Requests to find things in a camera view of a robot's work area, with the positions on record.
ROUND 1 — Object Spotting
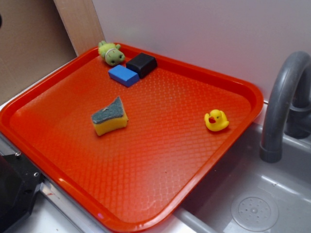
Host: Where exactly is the yellow sponge with green top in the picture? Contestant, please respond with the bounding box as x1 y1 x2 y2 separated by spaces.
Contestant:
91 96 128 136

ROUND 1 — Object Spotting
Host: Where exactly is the grey plastic sink basin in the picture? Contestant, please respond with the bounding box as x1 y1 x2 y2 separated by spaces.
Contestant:
175 124 311 233

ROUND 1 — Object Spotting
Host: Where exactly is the green plush turtle toy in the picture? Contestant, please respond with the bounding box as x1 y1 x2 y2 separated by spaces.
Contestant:
98 41 125 67

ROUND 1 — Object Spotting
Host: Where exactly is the yellow rubber duck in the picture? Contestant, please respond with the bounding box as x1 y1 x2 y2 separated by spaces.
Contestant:
204 109 229 132

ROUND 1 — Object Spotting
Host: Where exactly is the red plastic tray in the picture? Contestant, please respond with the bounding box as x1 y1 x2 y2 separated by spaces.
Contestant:
0 48 263 233

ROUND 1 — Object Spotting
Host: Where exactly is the wooden corner board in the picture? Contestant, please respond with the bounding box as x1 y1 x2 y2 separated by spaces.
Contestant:
54 0 104 55

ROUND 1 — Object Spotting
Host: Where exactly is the blue rectangular block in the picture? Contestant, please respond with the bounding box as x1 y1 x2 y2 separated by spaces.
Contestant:
108 65 140 87

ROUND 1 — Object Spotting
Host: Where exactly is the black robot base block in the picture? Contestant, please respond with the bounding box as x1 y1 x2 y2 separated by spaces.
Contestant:
0 152 43 233

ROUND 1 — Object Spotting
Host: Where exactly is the grey toy faucet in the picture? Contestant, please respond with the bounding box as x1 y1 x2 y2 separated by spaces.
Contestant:
260 51 311 163

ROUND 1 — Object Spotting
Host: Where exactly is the black rectangular block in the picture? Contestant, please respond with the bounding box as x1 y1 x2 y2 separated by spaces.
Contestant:
126 53 157 79

